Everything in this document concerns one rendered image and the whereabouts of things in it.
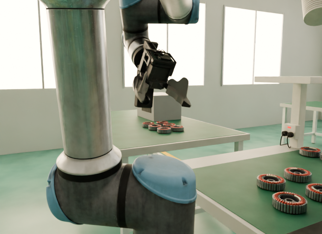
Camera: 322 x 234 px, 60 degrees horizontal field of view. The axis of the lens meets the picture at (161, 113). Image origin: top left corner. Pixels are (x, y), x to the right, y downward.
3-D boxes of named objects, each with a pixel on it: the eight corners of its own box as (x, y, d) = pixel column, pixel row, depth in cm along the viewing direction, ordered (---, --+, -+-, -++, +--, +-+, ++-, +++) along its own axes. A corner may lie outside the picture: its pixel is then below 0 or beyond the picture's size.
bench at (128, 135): (119, 261, 184) (117, 150, 173) (72, 172, 348) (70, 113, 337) (246, 221, 233) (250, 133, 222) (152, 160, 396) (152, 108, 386)
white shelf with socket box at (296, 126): (304, 167, 142) (310, 76, 136) (250, 149, 175) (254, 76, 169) (345, 157, 158) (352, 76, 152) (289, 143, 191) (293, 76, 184)
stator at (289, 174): (316, 182, 122) (317, 174, 121) (294, 184, 119) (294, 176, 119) (299, 173, 133) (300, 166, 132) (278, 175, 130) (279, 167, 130)
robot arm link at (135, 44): (125, 60, 81) (151, 64, 84) (129, 67, 77) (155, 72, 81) (132, 35, 77) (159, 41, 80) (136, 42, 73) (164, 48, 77)
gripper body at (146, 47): (150, 59, 64) (137, 37, 73) (139, 90, 68) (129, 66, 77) (178, 64, 67) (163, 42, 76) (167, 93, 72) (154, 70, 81)
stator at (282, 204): (280, 215, 93) (281, 204, 93) (267, 200, 104) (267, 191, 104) (313, 215, 93) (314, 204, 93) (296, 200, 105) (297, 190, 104)
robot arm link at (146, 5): (160, -17, 76) (162, 22, 83) (120, -16, 78) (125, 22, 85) (156, -7, 70) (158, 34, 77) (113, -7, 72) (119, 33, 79)
